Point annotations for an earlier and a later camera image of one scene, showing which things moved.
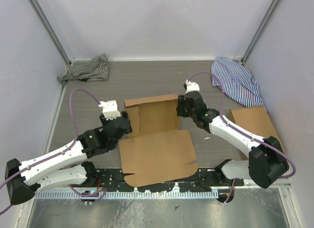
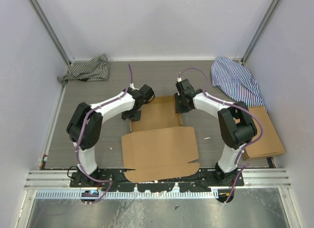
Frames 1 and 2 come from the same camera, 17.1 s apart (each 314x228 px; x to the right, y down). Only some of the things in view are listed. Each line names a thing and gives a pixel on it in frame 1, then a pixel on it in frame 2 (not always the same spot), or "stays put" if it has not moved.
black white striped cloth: [95, 69] stays put
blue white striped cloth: [236, 84] stays put
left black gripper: [105, 122] -> [136, 117]
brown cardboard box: [156, 150] stays put
